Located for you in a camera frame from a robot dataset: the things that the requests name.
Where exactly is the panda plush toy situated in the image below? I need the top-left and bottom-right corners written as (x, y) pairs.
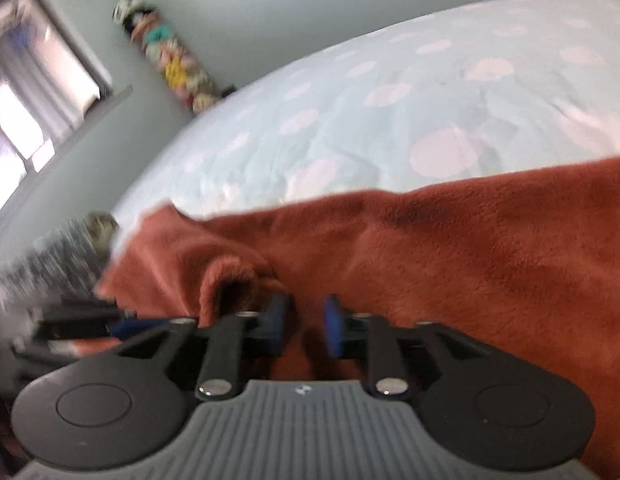
top-left (112, 0), bottom-right (158, 36)

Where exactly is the sliding window with sill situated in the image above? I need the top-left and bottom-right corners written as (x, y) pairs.
top-left (0, 0), bottom-right (134, 226)

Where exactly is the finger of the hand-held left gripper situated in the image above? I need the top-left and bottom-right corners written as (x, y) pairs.
top-left (32, 297), bottom-right (173, 343)

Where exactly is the grey curtain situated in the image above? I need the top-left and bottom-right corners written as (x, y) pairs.
top-left (0, 25), bottom-right (88, 147)

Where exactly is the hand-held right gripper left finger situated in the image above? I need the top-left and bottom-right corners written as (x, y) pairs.
top-left (117, 292), bottom-right (293, 402)

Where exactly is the grey camouflage garment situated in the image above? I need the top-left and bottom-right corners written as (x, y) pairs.
top-left (0, 212), bottom-right (121, 311)

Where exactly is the clear tube of plush toys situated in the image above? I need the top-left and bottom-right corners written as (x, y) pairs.
top-left (130, 15), bottom-right (223, 116)

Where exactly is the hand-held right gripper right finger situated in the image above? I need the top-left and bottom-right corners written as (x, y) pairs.
top-left (324, 294), bottom-right (491, 401)

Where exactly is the rust orange fleece garment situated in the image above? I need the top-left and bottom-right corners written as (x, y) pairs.
top-left (50, 156), bottom-right (620, 480)

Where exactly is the bed with polka dot sheet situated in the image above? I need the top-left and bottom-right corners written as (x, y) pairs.
top-left (110, 0), bottom-right (620, 261)

